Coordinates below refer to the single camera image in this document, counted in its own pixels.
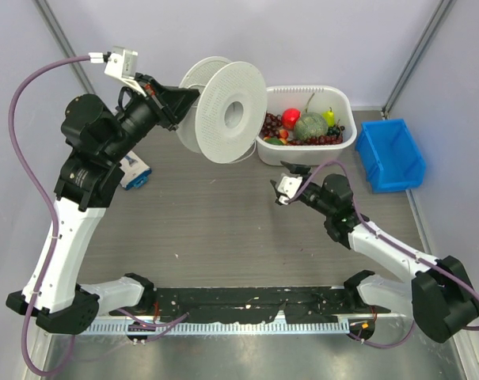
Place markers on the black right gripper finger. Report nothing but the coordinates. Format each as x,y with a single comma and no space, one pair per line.
281,198
296,170

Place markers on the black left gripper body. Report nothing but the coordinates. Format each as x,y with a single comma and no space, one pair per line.
145,85

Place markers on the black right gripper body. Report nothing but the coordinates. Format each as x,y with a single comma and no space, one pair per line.
311,196

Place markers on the white perforated cable spool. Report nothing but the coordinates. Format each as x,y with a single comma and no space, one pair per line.
226,119

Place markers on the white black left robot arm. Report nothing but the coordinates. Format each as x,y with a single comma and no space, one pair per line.
87,182

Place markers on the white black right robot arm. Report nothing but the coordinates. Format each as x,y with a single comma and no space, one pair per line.
436,293

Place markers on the small peach fruit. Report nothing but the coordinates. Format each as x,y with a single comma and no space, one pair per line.
283,134

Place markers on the green netted melon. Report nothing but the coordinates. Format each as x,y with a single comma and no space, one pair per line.
310,125

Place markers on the dark red grape bunch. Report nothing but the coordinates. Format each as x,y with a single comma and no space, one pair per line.
271,126

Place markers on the red apple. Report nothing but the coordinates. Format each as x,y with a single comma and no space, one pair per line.
289,118

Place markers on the black grape bunch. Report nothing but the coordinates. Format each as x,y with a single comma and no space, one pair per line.
335,130

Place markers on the yellow green pear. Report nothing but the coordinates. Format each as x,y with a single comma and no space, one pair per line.
329,117

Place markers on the white blue razor package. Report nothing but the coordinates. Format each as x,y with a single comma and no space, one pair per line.
136,171

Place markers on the blue plastic bin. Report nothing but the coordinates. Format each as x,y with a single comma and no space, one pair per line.
390,156

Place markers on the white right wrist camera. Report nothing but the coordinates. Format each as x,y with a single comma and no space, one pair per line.
286,189

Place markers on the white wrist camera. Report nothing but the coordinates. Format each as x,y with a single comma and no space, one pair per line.
286,189
120,64

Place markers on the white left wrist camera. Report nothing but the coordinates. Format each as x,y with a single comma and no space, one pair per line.
120,64

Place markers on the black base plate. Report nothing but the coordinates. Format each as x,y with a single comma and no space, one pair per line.
254,305

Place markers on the white slotted cable duct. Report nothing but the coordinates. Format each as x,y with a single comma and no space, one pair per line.
118,326

